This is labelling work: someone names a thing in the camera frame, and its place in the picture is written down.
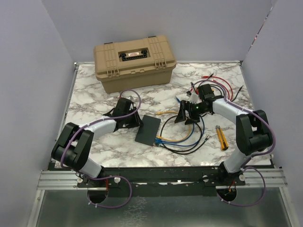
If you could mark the yellow utility knife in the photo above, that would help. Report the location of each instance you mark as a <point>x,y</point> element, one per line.
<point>222,139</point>

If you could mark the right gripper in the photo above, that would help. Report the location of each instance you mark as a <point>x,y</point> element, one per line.
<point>182,115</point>

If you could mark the black mounting base plate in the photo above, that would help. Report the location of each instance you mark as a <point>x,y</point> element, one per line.
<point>158,181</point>

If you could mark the dark grey network switch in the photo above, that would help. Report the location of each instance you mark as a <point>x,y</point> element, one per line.
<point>148,131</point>

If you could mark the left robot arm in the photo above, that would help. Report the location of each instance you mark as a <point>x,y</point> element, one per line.
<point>74,143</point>

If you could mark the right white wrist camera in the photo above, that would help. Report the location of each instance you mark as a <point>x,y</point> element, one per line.
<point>193,97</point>

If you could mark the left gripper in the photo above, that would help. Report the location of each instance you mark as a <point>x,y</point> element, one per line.
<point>136,122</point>

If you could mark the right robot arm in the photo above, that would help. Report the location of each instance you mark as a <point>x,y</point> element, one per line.
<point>254,137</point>

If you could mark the aluminium front rail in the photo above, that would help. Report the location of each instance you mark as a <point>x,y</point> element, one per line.
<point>65,180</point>

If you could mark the tan plastic toolbox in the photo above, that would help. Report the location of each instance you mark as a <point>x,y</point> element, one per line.
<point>133,64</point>

